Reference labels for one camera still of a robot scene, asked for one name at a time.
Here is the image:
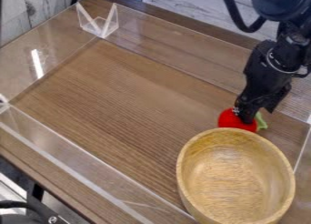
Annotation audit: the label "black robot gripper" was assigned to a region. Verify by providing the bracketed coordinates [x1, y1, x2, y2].
[235, 40, 303, 124]

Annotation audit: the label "oval wooden bowl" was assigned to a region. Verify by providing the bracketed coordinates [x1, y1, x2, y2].
[176, 128, 295, 224]

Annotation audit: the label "black metal bracket with bolt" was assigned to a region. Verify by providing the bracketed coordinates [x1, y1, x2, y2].
[26, 184, 70, 224]

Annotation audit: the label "red plush strawberry toy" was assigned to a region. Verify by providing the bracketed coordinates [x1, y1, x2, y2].
[217, 108, 268, 133]

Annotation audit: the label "clear acrylic enclosure walls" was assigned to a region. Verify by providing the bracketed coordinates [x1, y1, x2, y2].
[0, 1, 311, 224]

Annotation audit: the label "black cable lower left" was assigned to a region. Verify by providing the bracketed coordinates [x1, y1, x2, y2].
[0, 199, 41, 224]

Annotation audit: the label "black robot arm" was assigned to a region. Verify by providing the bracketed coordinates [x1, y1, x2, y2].
[233, 0, 311, 124]

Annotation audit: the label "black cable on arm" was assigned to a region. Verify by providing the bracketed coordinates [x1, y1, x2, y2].
[217, 0, 268, 34]

